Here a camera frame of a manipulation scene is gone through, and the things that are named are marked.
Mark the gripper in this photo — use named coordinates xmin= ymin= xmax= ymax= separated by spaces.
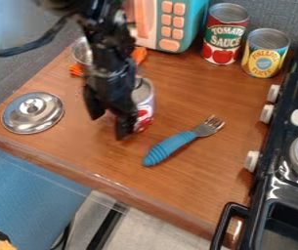
xmin=83 ymin=60 xmax=141 ymax=142

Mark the red and silver can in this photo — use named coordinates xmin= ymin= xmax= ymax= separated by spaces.
xmin=105 ymin=76 xmax=157 ymax=134

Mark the tomato sauce can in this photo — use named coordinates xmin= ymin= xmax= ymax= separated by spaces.
xmin=199 ymin=2 xmax=251 ymax=66

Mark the yellow pineapple can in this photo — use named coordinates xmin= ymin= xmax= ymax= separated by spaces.
xmin=239 ymin=27 xmax=292 ymax=79

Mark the orange toy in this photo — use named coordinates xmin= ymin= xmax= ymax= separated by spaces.
xmin=67 ymin=46 xmax=150 ymax=78

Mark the silver pot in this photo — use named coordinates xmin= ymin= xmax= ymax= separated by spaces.
xmin=68 ymin=35 xmax=97 ymax=66

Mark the silver lid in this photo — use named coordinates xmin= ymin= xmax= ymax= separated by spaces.
xmin=0 ymin=91 xmax=66 ymax=136

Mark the toy microwave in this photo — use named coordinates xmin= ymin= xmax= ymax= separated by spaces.
xmin=123 ymin=0 xmax=210 ymax=55

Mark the toy stove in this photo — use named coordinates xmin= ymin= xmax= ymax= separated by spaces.
xmin=209 ymin=38 xmax=298 ymax=250

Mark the blue handled fork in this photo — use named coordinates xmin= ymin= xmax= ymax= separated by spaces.
xmin=142 ymin=114 xmax=228 ymax=168

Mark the black cable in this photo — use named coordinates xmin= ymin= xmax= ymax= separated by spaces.
xmin=0 ymin=0 xmax=72 ymax=59

